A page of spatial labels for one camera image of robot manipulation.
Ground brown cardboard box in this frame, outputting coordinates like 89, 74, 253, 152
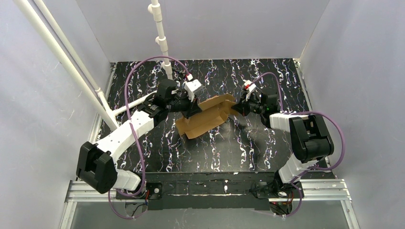
175, 94, 238, 139

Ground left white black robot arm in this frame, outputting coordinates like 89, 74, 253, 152
76, 79, 203, 197

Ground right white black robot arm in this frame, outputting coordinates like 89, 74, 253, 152
232, 94, 334, 192

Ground black pliers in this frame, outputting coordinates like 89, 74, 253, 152
172, 69, 186, 80

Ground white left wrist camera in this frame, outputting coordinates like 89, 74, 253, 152
184, 74, 203, 102

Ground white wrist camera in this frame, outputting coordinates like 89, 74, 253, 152
244, 80, 256, 101
184, 74, 203, 102

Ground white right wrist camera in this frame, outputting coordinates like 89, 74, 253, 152
244, 80, 256, 101

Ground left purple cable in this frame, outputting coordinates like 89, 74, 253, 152
107, 56, 192, 220

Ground purple cable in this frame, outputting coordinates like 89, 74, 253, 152
107, 56, 192, 220
245, 72, 346, 218

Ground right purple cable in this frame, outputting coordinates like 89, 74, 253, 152
245, 72, 346, 218

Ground white PVC pipe frame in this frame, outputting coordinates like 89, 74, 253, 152
14, 0, 176, 130

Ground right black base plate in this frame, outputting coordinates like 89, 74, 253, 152
248, 181, 305, 199

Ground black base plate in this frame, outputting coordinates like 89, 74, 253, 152
248, 181, 305, 199
115, 183, 163, 200

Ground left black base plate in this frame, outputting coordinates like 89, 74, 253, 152
115, 183, 163, 200

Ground aluminium rail frame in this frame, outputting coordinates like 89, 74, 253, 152
61, 58, 350, 229

